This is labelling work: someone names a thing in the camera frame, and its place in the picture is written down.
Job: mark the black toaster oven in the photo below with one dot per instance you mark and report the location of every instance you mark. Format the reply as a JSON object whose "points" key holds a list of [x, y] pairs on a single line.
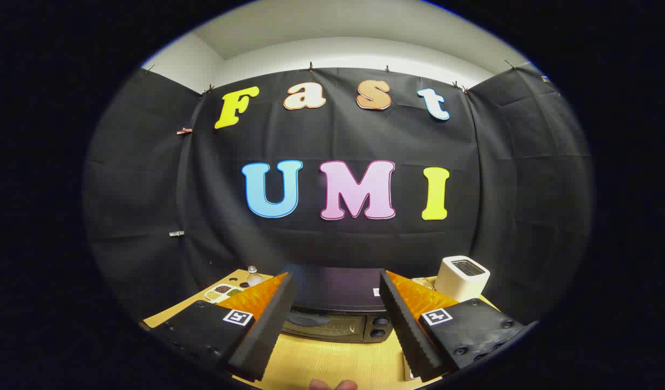
{"points": [[338, 290]]}

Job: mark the white sectioned condiment dish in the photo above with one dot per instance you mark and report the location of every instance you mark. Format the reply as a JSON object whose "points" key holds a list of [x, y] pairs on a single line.
{"points": [[222, 293]]}

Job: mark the black backdrop cloth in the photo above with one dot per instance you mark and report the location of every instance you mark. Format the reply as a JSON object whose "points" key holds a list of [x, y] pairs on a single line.
{"points": [[365, 135]]}

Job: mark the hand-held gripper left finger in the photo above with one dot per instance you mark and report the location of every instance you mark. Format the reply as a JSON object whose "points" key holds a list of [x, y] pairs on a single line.
{"points": [[270, 333]]}

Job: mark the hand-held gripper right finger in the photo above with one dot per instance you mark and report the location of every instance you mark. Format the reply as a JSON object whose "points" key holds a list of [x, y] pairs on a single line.
{"points": [[409, 331]]}

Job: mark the small glass shaker bottle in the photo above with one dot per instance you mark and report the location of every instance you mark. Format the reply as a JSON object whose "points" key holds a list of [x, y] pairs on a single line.
{"points": [[253, 278]]}

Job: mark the white bread toaster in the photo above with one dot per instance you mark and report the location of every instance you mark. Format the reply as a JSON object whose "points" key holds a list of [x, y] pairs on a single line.
{"points": [[460, 283]]}

